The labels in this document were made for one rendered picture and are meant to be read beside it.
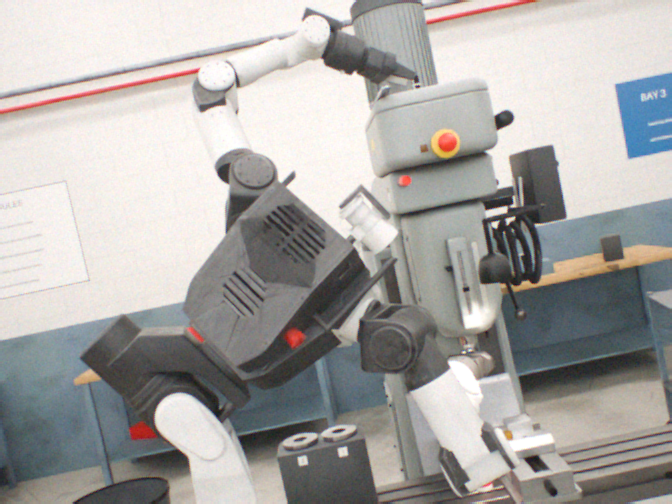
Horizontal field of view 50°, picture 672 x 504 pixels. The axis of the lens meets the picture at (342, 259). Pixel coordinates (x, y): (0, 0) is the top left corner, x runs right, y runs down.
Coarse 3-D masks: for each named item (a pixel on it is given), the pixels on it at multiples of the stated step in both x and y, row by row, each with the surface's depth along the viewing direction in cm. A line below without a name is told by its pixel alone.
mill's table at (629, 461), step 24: (648, 432) 191; (576, 456) 185; (600, 456) 183; (624, 456) 179; (648, 456) 177; (432, 480) 189; (576, 480) 171; (600, 480) 171; (624, 480) 171; (648, 480) 172
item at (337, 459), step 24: (336, 432) 184; (360, 432) 181; (288, 456) 176; (312, 456) 176; (336, 456) 176; (360, 456) 177; (288, 480) 176; (312, 480) 176; (336, 480) 177; (360, 480) 177
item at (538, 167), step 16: (512, 160) 212; (528, 160) 197; (544, 160) 197; (512, 176) 216; (528, 176) 200; (544, 176) 198; (528, 192) 203; (544, 192) 198; (560, 192) 198; (560, 208) 198
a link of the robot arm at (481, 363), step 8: (480, 352) 175; (448, 360) 168; (464, 360) 166; (472, 360) 168; (480, 360) 171; (488, 360) 173; (472, 368) 165; (480, 368) 170; (488, 368) 173; (480, 376) 170
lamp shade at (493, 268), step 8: (488, 256) 156; (496, 256) 155; (504, 256) 156; (480, 264) 156; (488, 264) 155; (496, 264) 154; (504, 264) 154; (480, 272) 156; (488, 272) 154; (496, 272) 154; (504, 272) 154; (480, 280) 157; (488, 280) 155; (496, 280) 154; (504, 280) 154
